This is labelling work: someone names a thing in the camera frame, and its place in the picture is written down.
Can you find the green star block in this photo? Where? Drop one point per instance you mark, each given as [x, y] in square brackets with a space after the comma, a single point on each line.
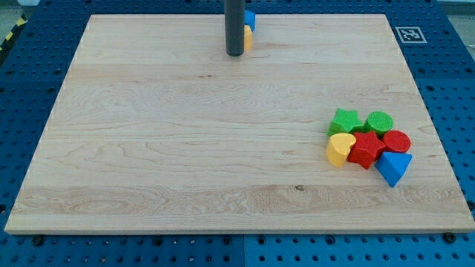
[346, 122]

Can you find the yellow hexagon block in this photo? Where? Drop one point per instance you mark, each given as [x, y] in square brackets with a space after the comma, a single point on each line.
[247, 37]

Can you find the blue block behind rod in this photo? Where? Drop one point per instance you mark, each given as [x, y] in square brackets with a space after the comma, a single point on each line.
[249, 19]

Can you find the green circle block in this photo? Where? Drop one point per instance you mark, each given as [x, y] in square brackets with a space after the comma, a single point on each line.
[379, 122]

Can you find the blue triangle block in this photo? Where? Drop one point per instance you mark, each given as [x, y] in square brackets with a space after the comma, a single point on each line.
[392, 166]

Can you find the white fiducial marker tag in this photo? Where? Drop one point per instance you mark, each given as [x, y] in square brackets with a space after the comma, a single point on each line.
[410, 35]

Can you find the red circle block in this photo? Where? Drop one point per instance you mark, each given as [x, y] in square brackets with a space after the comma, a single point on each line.
[396, 141]

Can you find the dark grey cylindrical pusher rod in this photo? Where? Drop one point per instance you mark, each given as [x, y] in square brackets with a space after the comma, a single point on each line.
[234, 12]

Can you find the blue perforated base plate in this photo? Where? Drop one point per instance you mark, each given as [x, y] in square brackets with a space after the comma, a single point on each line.
[37, 63]

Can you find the light wooden board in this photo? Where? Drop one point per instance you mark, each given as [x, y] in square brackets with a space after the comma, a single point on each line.
[156, 130]

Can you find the red star block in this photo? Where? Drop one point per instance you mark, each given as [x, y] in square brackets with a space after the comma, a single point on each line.
[367, 149]

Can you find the yellow heart block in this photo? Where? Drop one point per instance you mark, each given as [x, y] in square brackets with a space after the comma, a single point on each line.
[339, 147]

